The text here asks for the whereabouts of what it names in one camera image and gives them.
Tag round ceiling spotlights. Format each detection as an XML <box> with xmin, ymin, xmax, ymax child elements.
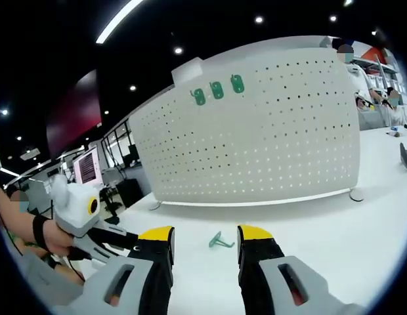
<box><xmin>1</xmin><ymin>0</ymin><xmax>378</xmax><ymax>142</ymax></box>

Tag person's left hand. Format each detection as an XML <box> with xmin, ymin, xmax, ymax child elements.
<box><xmin>42</xmin><ymin>218</ymin><xmax>76</xmax><ymax>257</ymax></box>

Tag white storage shelf unit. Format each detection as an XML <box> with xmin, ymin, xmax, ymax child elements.
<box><xmin>353</xmin><ymin>45</ymin><xmax>407</xmax><ymax>129</ymax></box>

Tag white rectangular box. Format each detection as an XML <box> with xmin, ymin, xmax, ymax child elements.
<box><xmin>171</xmin><ymin>57</ymin><xmax>204</xmax><ymax>86</ymax></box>

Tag black office chair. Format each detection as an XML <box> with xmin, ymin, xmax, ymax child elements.
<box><xmin>103</xmin><ymin>178</ymin><xmax>147</xmax><ymax>217</ymax></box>

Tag pink screen monitor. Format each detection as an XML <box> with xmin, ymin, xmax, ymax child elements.
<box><xmin>73</xmin><ymin>147</ymin><xmax>104</xmax><ymax>186</ymax></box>

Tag dark red wall panel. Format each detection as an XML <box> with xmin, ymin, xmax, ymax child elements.
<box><xmin>45</xmin><ymin>68</ymin><xmax>102</xmax><ymax>158</ymax></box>

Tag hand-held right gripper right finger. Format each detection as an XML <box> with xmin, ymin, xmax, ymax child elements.
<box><xmin>236</xmin><ymin>224</ymin><xmax>367</xmax><ymax>315</ymax></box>

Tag white perforated mounting plate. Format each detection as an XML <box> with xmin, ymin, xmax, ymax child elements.
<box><xmin>128</xmin><ymin>47</ymin><xmax>365</xmax><ymax>211</ymax></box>

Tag black wrist band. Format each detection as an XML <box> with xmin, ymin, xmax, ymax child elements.
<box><xmin>32</xmin><ymin>215</ymin><xmax>52</xmax><ymax>253</ymax></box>

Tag green metal hook assembly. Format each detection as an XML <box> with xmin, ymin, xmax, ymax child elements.
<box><xmin>208</xmin><ymin>231</ymin><xmax>236</xmax><ymax>250</ymax></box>
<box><xmin>209</xmin><ymin>81</ymin><xmax>226</xmax><ymax>100</ymax></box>
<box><xmin>190</xmin><ymin>87</ymin><xmax>207</xmax><ymax>106</ymax></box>
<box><xmin>230</xmin><ymin>73</ymin><xmax>246</xmax><ymax>95</ymax></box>

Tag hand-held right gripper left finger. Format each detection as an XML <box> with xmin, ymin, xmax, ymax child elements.
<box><xmin>54</xmin><ymin>226</ymin><xmax>175</xmax><ymax>315</ymax></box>

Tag long ceiling light strip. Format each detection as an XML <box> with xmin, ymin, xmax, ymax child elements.
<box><xmin>95</xmin><ymin>0</ymin><xmax>142</xmax><ymax>45</ymax></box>

